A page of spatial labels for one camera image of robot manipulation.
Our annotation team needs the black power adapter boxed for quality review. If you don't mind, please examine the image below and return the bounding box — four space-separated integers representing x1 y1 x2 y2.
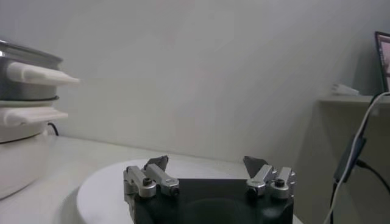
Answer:
333 136 367 184

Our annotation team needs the white electric cooker base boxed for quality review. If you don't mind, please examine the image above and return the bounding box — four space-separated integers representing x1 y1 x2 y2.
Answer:
0 99 69 200

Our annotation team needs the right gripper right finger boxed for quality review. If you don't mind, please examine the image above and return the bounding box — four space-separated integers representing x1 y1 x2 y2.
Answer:
243 155 297 200

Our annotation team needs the white cable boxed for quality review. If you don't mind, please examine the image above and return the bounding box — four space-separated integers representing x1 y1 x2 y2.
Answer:
323 91 390 224

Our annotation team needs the perforated steel steamer basket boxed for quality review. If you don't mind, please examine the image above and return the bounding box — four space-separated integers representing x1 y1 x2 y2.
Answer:
0 56 80 102

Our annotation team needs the dark framed laptop screen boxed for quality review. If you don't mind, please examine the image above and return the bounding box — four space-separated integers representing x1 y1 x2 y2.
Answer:
374 30 390 93

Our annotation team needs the black cooker power cord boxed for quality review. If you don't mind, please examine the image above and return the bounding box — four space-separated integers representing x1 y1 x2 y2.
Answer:
47 121 60 136

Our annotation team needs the white round plate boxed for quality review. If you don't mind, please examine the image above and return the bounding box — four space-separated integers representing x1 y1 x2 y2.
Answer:
76 157 305 224

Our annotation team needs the small white object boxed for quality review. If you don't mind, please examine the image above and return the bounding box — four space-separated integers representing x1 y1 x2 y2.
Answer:
331 83 361 97

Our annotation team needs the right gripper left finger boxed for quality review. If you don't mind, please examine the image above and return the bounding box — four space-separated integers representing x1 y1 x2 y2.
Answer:
122 155 181 200

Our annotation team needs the thin black cable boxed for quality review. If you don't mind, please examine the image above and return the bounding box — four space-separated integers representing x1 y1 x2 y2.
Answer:
356 158 390 195

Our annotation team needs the white shelf table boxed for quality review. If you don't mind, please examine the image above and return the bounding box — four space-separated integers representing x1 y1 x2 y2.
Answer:
317 94 390 107

